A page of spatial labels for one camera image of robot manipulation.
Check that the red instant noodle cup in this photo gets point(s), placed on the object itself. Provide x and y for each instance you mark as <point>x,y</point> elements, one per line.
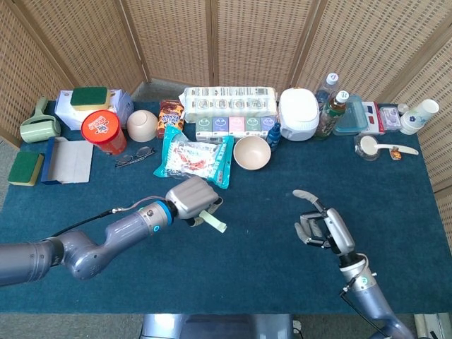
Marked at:
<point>100,127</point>

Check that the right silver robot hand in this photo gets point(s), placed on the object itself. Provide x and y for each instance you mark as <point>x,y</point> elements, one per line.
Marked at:
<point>339,229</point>

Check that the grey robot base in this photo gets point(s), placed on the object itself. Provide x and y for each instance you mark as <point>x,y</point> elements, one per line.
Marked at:
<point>219,326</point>

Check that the black eyeglasses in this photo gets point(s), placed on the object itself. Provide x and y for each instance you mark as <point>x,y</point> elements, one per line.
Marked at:
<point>143,152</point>

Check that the blue spray bottle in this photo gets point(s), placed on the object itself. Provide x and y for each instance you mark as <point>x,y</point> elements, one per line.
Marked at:
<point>273,136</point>

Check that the white floral paper cup stack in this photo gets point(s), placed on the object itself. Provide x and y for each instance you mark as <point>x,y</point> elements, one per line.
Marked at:
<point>418,116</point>

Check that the clear box with purple label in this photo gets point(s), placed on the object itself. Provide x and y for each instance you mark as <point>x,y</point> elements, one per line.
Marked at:
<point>390,118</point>

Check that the green yellow sponge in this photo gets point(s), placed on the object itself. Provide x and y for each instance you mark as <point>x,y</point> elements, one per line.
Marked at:
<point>24,167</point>
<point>88,96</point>

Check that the white cardboard box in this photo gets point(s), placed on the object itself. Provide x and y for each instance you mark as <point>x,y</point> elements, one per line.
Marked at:
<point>67,113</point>

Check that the small white bottle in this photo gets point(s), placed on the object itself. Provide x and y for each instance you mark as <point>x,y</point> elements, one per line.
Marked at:
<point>402,108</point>

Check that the green lint roller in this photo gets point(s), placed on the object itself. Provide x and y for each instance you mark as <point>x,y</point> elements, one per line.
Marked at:
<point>39,129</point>

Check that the orange candy wrapper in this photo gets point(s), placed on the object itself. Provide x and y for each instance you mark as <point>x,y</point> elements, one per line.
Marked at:
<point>395,154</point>

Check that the cream plastic spoon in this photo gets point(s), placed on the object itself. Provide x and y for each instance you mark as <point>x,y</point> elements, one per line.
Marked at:
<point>369,144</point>

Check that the brown orange cookie pack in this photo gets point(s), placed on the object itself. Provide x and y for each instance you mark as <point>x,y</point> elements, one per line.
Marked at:
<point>170,118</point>

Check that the blue white open box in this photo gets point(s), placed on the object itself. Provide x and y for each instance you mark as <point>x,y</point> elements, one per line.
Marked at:
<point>70,160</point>

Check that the clear container with blue lid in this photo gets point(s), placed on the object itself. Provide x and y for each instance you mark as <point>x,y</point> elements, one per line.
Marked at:
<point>353,118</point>

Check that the clear water bottle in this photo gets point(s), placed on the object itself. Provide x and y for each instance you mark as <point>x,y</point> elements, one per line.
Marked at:
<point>330,84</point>

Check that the green tea bottle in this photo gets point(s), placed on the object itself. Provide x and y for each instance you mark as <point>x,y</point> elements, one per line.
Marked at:
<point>328,118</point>

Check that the small pale green packet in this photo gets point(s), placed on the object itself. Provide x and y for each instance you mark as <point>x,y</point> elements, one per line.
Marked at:
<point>215,223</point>

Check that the beige bowl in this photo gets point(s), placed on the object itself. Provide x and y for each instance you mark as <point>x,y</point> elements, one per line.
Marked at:
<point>251,153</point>
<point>142,125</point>

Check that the teal clear snack bag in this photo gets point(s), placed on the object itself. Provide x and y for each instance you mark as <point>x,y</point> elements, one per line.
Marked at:
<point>194,159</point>

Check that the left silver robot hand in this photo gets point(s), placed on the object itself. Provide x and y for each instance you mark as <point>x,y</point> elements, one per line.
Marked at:
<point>190,197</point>

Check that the small glass jar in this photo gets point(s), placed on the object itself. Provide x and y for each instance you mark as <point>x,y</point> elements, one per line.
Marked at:
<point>363,153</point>

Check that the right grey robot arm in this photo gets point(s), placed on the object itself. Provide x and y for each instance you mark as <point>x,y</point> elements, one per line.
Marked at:
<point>370,293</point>

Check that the blue felt table mat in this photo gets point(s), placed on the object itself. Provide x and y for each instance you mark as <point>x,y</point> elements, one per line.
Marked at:
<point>247,275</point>

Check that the pastel pocket tissue multipack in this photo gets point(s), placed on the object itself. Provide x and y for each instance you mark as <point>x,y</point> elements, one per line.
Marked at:
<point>236,127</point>

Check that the wicker folding screen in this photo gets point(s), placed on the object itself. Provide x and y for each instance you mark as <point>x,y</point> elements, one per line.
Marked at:
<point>247,35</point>

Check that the white toilet paper pack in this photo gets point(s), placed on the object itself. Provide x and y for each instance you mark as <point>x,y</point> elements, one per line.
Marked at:
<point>229,102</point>

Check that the red white card box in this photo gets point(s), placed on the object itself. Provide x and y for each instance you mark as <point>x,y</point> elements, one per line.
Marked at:
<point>374,118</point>

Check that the white rice cooker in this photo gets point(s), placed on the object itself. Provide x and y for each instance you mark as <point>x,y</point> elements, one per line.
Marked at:
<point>298,113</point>

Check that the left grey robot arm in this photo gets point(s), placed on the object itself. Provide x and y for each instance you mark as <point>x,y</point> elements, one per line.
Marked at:
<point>123,229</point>

